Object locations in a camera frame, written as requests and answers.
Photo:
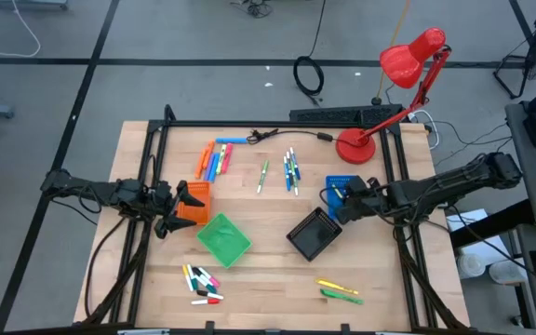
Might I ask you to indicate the black crossbar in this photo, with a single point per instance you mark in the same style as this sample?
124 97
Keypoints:
496 223

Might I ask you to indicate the yellow slim highlighter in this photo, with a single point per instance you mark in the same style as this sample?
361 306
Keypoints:
335 285
338 191

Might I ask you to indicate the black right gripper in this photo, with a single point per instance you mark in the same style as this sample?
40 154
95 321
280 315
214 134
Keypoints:
375 200

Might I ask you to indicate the grey metal bar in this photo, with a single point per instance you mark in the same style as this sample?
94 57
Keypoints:
393 333
142 332

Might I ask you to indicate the orange thick marker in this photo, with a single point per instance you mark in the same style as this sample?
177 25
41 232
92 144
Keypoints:
210 149
199 168

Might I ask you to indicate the teal mini marker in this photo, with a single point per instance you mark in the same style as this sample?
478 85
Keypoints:
205 280

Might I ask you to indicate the white paper sheet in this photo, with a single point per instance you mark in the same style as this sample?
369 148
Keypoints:
470 218

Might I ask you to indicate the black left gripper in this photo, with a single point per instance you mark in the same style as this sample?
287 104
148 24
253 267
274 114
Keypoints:
161 200

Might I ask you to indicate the yellow mini marker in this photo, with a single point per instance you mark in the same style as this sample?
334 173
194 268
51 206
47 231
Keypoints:
185 272

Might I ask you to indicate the red mini marker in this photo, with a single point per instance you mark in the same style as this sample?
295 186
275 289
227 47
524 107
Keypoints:
210 301

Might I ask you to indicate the red desk lamp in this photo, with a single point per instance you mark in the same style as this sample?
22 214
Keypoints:
355 146

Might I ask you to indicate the black power strip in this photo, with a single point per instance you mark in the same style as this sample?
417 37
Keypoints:
333 114

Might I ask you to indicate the black mini marker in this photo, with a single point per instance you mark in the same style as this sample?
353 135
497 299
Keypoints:
210 294

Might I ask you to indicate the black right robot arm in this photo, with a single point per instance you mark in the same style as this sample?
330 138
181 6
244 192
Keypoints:
459 179

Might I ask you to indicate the green plastic basket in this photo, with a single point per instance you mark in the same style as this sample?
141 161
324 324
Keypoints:
223 242

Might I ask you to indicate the green mini marker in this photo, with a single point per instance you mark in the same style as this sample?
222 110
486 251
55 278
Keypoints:
193 281

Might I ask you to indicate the white plastic cup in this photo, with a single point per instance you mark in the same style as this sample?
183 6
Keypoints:
470 266
505 272

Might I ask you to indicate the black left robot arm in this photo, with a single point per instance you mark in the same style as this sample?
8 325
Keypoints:
110 191

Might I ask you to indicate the blue plastic basket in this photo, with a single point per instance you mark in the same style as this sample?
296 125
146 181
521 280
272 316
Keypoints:
332 182

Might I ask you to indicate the yellow-green thick marker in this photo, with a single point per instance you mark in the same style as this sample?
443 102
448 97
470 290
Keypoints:
221 159

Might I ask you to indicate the orange plastic basket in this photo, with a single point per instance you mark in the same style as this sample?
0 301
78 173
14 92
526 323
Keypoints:
198 211

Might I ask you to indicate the light blue thick marker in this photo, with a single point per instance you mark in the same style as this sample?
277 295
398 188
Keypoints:
213 173

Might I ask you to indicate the black plastic basket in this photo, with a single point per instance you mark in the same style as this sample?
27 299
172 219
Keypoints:
314 235

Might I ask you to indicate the pink thick marker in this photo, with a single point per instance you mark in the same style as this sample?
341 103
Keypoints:
227 158

